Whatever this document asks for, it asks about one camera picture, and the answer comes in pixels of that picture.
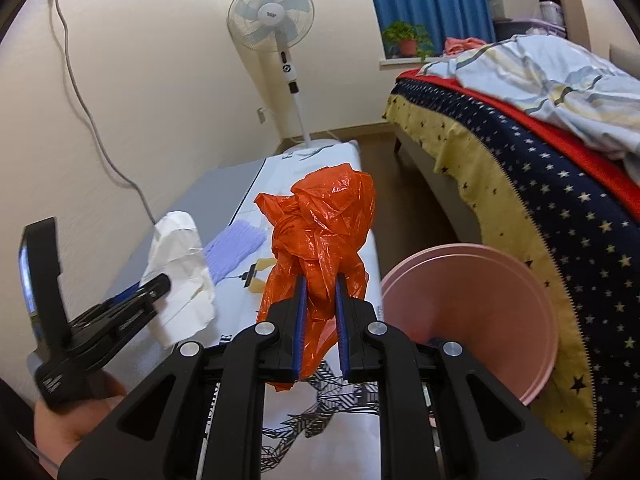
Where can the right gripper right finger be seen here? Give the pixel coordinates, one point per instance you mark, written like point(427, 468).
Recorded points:
point(358, 359)

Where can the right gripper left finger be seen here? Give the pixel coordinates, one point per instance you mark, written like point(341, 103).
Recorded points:
point(284, 358)

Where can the orange plastic bag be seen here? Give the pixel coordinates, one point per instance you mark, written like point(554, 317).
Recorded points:
point(317, 232)

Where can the white tissue paper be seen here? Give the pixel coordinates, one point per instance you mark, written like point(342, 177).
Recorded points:
point(176, 251)

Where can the person left hand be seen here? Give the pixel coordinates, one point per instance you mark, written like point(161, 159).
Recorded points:
point(58, 433)

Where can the purple foam net sleeve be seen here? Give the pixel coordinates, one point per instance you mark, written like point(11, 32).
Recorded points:
point(230, 247)

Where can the pink plastic basin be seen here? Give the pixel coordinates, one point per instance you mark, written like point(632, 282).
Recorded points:
point(487, 301)

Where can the star pattern bed sheet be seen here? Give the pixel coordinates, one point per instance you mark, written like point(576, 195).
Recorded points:
point(570, 215)

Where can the potted green plant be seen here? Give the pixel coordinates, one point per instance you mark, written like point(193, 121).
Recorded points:
point(408, 40)

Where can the pink folded clothes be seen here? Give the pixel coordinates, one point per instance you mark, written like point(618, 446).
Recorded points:
point(455, 46)

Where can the white standing fan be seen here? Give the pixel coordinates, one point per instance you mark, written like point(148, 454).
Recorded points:
point(275, 26)

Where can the plaid light blue duvet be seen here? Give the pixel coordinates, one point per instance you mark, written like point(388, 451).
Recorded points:
point(553, 80)

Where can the dark plastic storage bin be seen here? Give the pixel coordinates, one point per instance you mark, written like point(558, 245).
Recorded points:
point(506, 29)

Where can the white storage box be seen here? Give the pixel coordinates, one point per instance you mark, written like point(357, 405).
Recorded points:
point(501, 10)

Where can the wooden bookshelf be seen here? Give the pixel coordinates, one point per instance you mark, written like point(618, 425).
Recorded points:
point(597, 25)

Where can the grey bed frame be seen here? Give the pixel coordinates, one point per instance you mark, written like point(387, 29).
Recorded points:
point(460, 215)

